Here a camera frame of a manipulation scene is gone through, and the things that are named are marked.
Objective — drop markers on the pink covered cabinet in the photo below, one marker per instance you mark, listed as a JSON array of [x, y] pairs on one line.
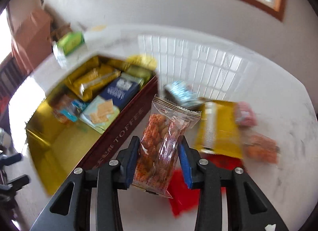
[[30, 42]]

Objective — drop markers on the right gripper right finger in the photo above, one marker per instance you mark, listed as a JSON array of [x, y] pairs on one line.
[[247, 206]]

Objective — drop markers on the dark seaweed snack packet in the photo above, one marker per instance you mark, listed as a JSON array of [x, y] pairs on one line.
[[180, 94]]

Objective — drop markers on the large yellow snack packet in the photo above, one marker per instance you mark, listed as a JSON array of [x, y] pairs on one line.
[[85, 84]]

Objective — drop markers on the small wooden stool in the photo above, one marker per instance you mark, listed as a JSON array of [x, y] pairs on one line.
[[60, 32]]

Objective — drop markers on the round yellow sticker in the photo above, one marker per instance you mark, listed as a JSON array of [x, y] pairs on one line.
[[145, 61]]

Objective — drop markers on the red foil snack packet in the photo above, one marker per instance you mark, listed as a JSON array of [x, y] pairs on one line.
[[184, 198]]

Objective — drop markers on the green tissue pack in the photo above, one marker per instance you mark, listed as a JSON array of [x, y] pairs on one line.
[[66, 46]]

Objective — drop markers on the gold toffee tin box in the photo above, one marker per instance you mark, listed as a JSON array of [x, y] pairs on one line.
[[57, 148]]

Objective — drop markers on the pink wrapped candy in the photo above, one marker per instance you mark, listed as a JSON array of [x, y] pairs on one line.
[[244, 115]]

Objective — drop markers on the small blue plum candy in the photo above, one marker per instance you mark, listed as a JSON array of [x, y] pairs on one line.
[[73, 110]]

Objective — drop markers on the sesame brittle block packet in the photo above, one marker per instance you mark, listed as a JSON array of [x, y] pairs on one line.
[[58, 104]]

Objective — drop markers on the dark wooden bench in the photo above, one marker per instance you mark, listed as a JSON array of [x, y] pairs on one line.
[[11, 78]]

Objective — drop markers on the clear orange snack bag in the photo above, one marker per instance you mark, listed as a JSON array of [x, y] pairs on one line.
[[158, 153]]

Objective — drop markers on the blue soda cracker packet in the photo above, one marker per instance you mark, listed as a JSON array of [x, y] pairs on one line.
[[106, 106]]

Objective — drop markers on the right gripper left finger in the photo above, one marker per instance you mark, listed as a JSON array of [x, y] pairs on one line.
[[69, 207]]

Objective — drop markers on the clear twisted snack bag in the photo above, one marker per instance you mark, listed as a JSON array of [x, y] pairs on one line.
[[260, 148]]

